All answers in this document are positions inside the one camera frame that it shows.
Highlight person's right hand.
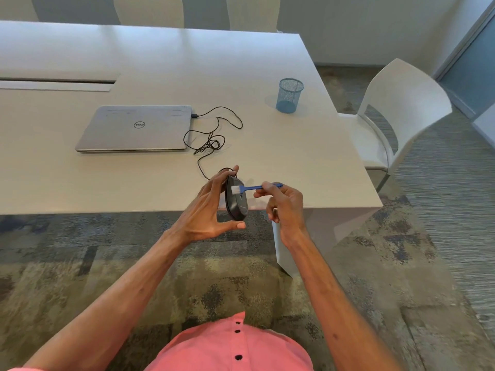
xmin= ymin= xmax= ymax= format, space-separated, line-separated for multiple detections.
xmin=253 ymin=181 xmax=311 ymax=250

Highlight person's left hand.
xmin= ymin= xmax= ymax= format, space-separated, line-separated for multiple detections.
xmin=166 ymin=165 xmax=247 ymax=244

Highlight black computer mouse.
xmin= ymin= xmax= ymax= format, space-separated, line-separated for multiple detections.
xmin=224 ymin=174 xmax=248 ymax=222

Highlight blue cleaning brush white bristles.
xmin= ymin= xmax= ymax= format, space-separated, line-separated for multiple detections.
xmin=227 ymin=177 xmax=284 ymax=196

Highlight person's right forearm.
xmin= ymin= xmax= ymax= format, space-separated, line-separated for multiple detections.
xmin=278 ymin=228 xmax=405 ymax=371

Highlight person's left forearm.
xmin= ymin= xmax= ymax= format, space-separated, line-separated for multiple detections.
xmin=22 ymin=228 xmax=194 ymax=371

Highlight blue mesh pen cup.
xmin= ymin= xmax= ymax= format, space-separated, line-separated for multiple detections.
xmin=275 ymin=78 xmax=305 ymax=114

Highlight pink buttoned shirt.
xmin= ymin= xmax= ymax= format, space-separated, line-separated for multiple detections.
xmin=8 ymin=311 xmax=315 ymax=371

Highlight silver closed laptop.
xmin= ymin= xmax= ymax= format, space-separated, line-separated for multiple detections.
xmin=75 ymin=105 xmax=193 ymax=153

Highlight white plastic chair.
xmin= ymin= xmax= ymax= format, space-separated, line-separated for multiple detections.
xmin=113 ymin=0 xmax=185 ymax=28
xmin=338 ymin=58 xmax=453 ymax=193
xmin=225 ymin=0 xmax=281 ymax=33

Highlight frosted glass door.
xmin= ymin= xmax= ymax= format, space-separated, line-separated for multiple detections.
xmin=435 ymin=2 xmax=495 ymax=121

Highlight black mouse cable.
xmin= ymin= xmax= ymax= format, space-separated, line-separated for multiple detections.
xmin=183 ymin=106 xmax=244 ymax=181

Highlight white table cable hatch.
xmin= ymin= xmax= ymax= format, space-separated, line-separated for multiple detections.
xmin=0 ymin=77 xmax=118 ymax=92

